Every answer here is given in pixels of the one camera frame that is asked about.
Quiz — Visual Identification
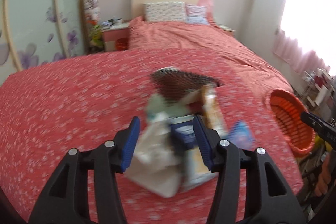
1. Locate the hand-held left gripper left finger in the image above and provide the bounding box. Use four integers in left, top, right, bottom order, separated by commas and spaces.
28, 116, 141, 224

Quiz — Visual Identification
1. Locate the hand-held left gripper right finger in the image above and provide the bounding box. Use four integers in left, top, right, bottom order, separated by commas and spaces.
193, 114, 307, 224

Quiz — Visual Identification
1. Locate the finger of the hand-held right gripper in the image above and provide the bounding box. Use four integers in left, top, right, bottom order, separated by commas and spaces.
301, 112, 336, 135

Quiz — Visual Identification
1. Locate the blue white packet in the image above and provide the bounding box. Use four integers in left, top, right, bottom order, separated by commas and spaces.
169, 114, 200, 151

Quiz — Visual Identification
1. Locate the orange plastic basket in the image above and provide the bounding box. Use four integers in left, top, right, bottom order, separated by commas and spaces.
263, 88, 316, 159

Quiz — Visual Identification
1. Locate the white paper bag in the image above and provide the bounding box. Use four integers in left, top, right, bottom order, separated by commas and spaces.
125, 114, 184, 198

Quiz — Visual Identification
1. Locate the white green tissue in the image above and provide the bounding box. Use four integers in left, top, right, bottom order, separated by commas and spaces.
146, 94, 189, 119

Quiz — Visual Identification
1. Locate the black mesh bag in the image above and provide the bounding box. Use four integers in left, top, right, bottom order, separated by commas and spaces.
148, 68, 225, 106

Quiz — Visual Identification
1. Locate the person's right hand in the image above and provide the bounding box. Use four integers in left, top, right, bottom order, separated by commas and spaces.
315, 154, 332, 196

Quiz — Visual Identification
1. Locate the flat pale yellow packet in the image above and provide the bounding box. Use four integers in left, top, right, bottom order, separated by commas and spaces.
184, 148, 218, 188

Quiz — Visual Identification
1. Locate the yellow snack packet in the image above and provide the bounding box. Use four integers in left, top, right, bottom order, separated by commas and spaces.
202, 85, 227, 135

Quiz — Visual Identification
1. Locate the small blue packet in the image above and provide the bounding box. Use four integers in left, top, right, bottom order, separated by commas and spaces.
227, 120, 255, 148

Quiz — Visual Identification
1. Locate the red floral cloth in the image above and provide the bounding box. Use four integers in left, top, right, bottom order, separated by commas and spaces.
0, 47, 305, 224

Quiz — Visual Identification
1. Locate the pink curtain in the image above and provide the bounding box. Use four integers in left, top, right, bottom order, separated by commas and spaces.
272, 0, 336, 75

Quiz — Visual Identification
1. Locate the small orange bin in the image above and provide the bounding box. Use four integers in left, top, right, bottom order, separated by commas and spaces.
115, 38, 129, 51

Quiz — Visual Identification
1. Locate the bed with red sheet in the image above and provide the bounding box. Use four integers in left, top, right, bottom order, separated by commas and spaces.
128, 17, 294, 93

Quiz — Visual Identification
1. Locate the pink white nightstand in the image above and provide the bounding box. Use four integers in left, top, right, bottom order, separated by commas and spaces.
217, 24, 235, 37
102, 22, 130, 52

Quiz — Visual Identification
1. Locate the pink striped pillow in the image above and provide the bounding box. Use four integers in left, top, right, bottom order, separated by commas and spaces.
186, 4, 209, 25

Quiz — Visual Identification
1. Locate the plush toy rack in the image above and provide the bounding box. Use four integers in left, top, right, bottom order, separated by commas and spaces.
83, 0, 103, 54

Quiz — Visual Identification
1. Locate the white floral pillow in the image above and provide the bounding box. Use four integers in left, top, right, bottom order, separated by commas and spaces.
143, 1, 188, 24

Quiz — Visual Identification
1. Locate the floral glass wardrobe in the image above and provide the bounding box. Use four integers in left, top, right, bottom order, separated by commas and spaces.
0, 0, 87, 72

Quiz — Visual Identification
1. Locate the white wire rack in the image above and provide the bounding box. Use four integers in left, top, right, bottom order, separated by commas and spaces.
299, 68, 331, 109

